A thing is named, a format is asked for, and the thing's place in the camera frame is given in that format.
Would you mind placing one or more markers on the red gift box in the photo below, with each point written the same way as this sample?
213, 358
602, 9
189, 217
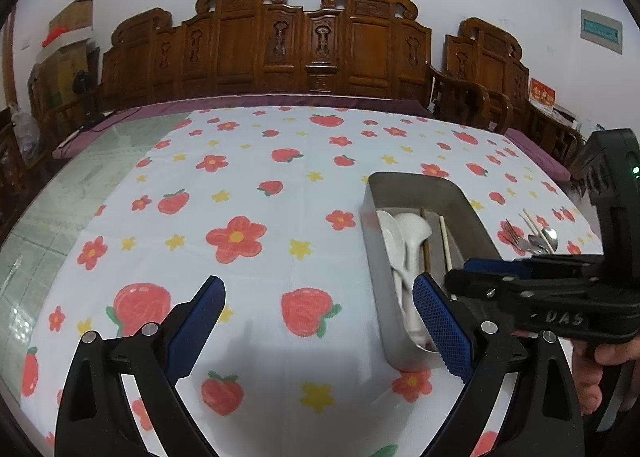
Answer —
542, 93

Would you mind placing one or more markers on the white plastic bag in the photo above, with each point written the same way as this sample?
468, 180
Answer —
25, 129

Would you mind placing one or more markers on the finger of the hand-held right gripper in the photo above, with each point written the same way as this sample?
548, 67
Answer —
500, 287
495, 266

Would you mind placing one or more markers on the person's right hand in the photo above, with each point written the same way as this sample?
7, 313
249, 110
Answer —
587, 377

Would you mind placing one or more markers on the large cardboard box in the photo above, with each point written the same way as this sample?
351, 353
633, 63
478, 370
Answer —
60, 79

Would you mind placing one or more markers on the orange red bundle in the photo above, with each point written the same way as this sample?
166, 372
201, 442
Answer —
52, 37

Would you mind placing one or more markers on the grey wall electrical box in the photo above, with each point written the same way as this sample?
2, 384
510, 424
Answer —
601, 32

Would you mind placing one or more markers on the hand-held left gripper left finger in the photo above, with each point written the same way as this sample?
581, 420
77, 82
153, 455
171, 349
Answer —
192, 327

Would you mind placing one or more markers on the small cardboard box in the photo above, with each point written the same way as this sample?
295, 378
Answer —
72, 16

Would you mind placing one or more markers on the carved wooden armchair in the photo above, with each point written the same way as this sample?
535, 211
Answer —
495, 62

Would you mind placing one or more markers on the rectangular metal tray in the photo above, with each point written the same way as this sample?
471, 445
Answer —
385, 307

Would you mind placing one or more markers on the white flat box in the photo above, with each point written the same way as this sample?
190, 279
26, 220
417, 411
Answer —
65, 46

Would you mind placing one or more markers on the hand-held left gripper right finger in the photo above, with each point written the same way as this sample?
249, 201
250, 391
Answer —
445, 327

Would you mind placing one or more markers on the purple sofa cushion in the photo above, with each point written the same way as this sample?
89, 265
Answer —
150, 109

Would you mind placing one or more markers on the brown wooden chopstick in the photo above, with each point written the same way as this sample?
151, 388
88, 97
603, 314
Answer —
426, 242

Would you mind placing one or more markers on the small metal spoon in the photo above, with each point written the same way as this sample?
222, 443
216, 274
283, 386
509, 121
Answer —
535, 243

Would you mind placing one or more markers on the metal fork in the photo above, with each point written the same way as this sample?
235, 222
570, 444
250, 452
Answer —
515, 237

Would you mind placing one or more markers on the carved wooden sofa bench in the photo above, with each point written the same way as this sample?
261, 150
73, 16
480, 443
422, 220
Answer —
240, 52

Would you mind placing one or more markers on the purple armchair cushion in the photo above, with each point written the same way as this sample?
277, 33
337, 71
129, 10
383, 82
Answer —
537, 154

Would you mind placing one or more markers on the strawberry print tablecloth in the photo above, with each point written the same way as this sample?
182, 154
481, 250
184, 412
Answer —
280, 217

